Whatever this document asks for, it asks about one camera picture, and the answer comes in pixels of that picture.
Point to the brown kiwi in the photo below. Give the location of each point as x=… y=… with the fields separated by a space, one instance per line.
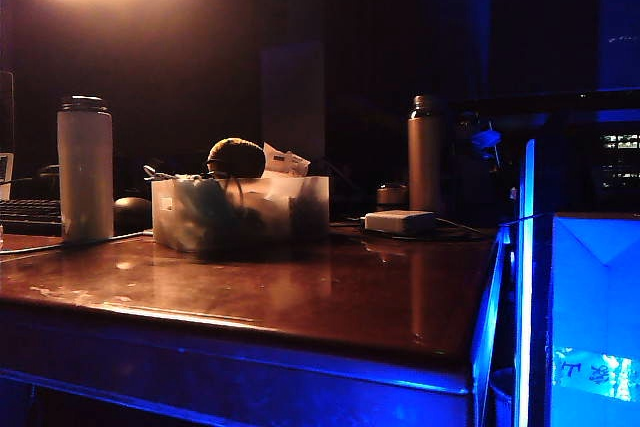
x=237 y=157

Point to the translucent plastic box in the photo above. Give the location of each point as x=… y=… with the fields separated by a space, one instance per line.
x=175 y=222

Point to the tall cardboard box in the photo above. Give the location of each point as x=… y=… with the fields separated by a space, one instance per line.
x=595 y=327

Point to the white printed paper card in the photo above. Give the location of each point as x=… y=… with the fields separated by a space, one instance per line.
x=285 y=162

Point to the small metal cup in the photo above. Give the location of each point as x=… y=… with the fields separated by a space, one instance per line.
x=391 y=197

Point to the white power adapter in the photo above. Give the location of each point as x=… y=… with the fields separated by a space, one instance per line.
x=397 y=221

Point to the brown thermos bottle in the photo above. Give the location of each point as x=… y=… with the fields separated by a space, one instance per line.
x=426 y=157

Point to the metal tool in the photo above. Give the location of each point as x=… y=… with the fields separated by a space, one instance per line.
x=157 y=173

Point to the black computer mouse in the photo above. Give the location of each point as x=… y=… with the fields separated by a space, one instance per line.
x=131 y=214

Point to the white insulated bottle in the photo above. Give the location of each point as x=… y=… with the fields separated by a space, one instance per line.
x=85 y=172

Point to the black keyboard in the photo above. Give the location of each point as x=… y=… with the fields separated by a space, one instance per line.
x=30 y=217

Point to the glowing vertical post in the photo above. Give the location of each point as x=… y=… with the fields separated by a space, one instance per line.
x=525 y=272

